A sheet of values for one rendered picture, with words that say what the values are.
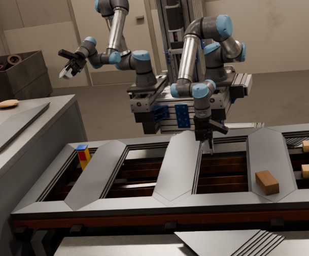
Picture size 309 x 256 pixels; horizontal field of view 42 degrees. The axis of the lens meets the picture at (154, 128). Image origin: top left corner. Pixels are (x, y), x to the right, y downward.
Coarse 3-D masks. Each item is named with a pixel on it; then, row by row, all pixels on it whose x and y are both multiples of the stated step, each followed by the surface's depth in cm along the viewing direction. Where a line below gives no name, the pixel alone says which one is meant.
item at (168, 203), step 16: (144, 144) 238; (160, 144) 236; (288, 160) 195; (112, 176) 211; (48, 192) 210; (192, 192) 184; (144, 208) 177; (160, 208) 176; (176, 208) 174; (192, 208) 173; (208, 208) 171; (224, 208) 170; (240, 208) 168; (256, 208) 167; (272, 208) 166; (288, 208) 164
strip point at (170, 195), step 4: (156, 192) 187; (160, 192) 187; (164, 192) 186; (168, 192) 185; (172, 192) 185; (176, 192) 184; (180, 192) 184; (184, 192) 183; (164, 196) 183; (168, 196) 182; (172, 196) 182; (176, 196) 181; (168, 200) 179; (172, 200) 179
